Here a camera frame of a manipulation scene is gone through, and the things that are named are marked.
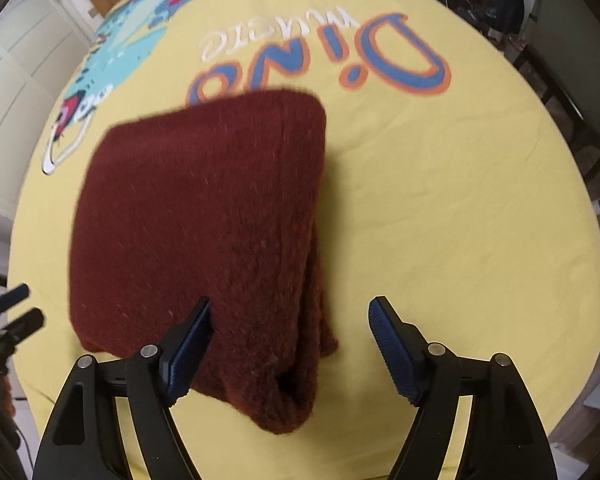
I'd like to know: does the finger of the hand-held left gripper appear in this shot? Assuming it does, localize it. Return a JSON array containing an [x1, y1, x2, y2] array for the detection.
[[0, 284, 31, 328], [0, 308, 46, 343]]

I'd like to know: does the yellow printed bedsheet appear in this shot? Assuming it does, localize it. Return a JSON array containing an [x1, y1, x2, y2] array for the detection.
[[7, 0, 600, 480]]

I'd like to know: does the grey chair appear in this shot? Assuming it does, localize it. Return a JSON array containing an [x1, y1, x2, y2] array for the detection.
[[512, 0, 600, 181]]

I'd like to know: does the black bag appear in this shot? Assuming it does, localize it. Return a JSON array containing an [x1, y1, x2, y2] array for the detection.
[[485, 0, 526, 36]]

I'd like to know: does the maroon knit sweater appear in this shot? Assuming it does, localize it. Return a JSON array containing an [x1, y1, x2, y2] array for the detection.
[[69, 89, 340, 435]]

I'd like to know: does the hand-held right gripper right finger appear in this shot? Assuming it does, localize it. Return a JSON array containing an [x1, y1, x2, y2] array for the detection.
[[368, 296, 556, 480]]

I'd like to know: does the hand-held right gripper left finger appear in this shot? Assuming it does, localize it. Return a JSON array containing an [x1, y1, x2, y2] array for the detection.
[[32, 296, 213, 480]]

